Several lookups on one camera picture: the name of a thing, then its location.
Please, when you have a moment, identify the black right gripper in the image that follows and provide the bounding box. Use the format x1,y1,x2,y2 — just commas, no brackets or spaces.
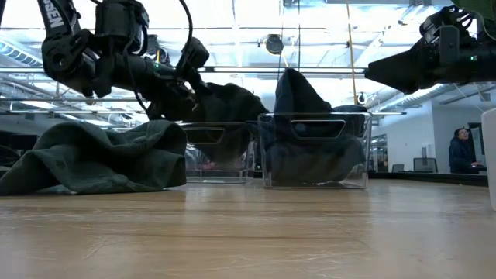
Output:
363,5,496,95

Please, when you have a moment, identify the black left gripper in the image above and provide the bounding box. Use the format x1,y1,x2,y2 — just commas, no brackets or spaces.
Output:
146,64,206,122

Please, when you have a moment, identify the dark green fabric hat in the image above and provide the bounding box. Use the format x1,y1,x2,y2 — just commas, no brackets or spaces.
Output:
184,82,270,166
0,119,189,196

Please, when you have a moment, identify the long ceiling light bar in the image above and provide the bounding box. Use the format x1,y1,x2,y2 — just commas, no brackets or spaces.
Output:
0,65,367,75

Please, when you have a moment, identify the clear plastic bin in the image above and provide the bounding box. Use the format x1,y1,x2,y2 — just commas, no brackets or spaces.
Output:
257,112,373,190
181,122,257,185

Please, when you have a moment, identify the black office chair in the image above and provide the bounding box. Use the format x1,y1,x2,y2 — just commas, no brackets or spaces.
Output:
412,157,439,174

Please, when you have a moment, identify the black monitor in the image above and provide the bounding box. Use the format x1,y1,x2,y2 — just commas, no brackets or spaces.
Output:
468,122,485,156

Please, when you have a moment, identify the person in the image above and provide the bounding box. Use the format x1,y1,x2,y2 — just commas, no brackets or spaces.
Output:
448,127,485,174

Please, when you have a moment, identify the green snake plant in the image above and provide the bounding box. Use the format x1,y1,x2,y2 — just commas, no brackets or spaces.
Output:
451,0,496,42

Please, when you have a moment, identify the white round plant pot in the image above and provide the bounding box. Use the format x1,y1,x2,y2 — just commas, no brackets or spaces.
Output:
481,108,496,212

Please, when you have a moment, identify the black hanging cable reel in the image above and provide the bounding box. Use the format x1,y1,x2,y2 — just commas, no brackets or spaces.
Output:
264,33,285,56
146,34,171,66

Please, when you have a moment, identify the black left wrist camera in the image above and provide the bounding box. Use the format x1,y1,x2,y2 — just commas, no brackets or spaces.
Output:
174,36,211,73

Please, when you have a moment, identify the yellow cable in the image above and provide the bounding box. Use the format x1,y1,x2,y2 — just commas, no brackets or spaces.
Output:
346,0,360,108

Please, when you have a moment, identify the black metal table frame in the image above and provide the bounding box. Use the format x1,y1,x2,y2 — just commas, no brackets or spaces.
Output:
367,171,488,187

